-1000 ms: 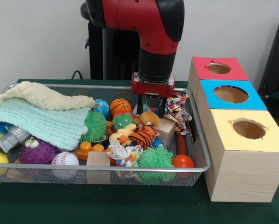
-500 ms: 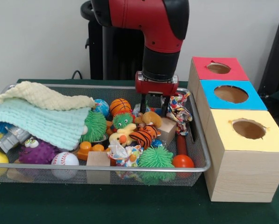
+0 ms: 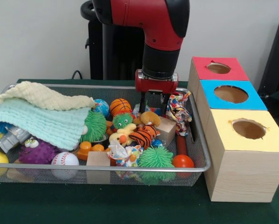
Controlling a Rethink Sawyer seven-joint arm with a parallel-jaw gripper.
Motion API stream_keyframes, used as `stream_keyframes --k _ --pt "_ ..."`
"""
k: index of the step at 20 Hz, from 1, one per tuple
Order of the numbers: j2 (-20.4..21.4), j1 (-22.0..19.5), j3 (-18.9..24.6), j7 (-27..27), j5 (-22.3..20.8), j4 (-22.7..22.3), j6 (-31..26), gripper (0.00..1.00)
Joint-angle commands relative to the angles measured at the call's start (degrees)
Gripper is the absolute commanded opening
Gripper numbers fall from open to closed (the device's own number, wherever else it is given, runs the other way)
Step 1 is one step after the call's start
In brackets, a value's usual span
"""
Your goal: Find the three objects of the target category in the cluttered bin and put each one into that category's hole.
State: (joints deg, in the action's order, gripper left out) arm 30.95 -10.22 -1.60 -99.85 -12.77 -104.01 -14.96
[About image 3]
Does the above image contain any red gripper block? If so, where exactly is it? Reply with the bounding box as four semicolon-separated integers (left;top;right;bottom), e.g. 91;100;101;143
135;70;179;116

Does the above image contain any brown plush toy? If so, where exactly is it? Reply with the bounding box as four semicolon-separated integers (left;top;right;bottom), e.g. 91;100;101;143
133;111;162;127

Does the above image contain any cream knitted cloth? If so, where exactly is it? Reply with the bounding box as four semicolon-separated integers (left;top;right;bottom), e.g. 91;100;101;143
0;81;96;111

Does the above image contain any mint knitted cloth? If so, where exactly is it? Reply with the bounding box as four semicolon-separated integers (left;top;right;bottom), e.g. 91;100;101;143
0;97;91;151

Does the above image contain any clear shallow mesh bin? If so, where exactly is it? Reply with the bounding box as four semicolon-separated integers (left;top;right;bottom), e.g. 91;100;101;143
0;83;212;187

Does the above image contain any wooden box with three holes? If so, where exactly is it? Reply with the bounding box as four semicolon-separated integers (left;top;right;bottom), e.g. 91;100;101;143
188;56;279;203

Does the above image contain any small orange basketball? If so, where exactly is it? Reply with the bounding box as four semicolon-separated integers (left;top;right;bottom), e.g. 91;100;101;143
109;98;132;117

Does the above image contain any tiger striped toy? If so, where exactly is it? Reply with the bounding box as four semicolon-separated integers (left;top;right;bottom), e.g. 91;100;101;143
129;124;158;149

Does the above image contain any green spiky ball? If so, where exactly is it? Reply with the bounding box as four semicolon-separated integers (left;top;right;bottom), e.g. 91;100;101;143
138;146;175;183

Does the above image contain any red maraca rattle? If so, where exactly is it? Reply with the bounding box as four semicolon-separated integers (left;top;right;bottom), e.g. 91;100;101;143
172;133;195;169

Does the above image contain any dark green tablecloth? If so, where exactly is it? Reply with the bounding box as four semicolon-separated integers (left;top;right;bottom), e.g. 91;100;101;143
0;78;279;224

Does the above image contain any white baseball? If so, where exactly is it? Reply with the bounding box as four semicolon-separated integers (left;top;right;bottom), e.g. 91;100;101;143
51;152;79;180

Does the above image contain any purple monster toy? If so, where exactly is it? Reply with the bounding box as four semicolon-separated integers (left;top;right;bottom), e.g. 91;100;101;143
18;137;61;165

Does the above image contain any black panel stand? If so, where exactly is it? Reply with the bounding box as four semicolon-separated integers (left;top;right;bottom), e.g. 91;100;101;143
258;15;279;110

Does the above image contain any multicoloured rope toy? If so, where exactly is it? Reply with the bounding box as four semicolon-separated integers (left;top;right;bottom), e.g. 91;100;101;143
165;91;192;137

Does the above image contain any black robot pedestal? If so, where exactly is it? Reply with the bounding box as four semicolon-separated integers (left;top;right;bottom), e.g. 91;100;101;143
81;0;152;81

